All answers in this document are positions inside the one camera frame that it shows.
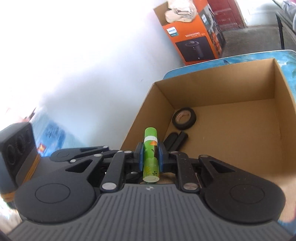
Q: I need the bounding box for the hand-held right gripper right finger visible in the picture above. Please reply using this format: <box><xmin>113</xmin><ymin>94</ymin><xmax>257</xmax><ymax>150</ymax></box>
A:
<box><xmin>157</xmin><ymin>142</ymin><xmax>234</xmax><ymax>193</ymax></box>

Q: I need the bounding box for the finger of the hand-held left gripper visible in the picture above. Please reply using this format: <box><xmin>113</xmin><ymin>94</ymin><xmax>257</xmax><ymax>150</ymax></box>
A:
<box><xmin>50</xmin><ymin>145</ymin><xmax>110</xmax><ymax>164</ymax></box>

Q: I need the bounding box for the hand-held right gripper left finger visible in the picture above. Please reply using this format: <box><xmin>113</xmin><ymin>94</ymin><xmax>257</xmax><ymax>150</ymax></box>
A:
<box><xmin>65</xmin><ymin>142</ymin><xmax>144</xmax><ymax>193</ymax></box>

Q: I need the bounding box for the green patterned tube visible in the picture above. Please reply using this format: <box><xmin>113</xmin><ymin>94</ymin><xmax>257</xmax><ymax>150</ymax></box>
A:
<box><xmin>142</xmin><ymin>127</ymin><xmax>160</xmax><ymax>182</ymax></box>

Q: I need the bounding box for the black folding tool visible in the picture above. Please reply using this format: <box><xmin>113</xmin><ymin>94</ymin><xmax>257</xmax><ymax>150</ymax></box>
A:
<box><xmin>163</xmin><ymin>131</ymin><xmax>188</xmax><ymax>151</ymax></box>

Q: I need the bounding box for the black tape roll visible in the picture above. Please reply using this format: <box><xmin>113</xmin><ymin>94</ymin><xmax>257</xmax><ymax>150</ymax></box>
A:
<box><xmin>172</xmin><ymin>108</ymin><xmax>197</xmax><ymax>129</ymax></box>

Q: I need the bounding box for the brown cardboard box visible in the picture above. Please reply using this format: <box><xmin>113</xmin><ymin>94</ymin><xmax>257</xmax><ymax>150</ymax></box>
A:
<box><xmin>120</xmin><ymin>58</ymin><xmax>296</xmax><ymax>186</ymax></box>

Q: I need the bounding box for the blue pack in plastic bag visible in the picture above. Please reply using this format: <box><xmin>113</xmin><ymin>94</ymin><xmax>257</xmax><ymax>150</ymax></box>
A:
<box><xmin>29</xmin><ymin>108</ymin><xmax>80</xmax><ymax>158</ymax></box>

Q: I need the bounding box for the orange appliance box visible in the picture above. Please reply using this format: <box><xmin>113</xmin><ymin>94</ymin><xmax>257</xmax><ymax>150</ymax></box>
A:
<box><xmin>153</xmin><ymin>0</ymin><xmax>226</xmax><ymax>66</ymax></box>

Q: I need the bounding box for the beige cloth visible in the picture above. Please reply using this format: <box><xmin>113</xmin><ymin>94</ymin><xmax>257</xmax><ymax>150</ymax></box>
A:
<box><xmin>165</xmin><ymin>0</ymin><xmax>196</xmax><ymax>23</ymax></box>

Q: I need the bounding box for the red wooden door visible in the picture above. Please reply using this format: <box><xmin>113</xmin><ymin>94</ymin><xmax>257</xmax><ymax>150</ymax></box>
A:
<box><xmin>209</xmin><ymin>0</ymin><xmax>245</xmax><ymax>30</ymax></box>

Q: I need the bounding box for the grey blanket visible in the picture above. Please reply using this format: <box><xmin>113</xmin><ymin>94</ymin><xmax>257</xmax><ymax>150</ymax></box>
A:
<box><xmin>273</xmin><ymin>0</ymin><xmax>296</xmax><ymax>27</ymax></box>

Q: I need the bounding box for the metal bed frame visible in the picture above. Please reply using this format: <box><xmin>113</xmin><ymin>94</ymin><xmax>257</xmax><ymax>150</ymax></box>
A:
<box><xmin>275</xmin><ymin>11</ymin><xmax>287</xmax><ymax>50</ymax></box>

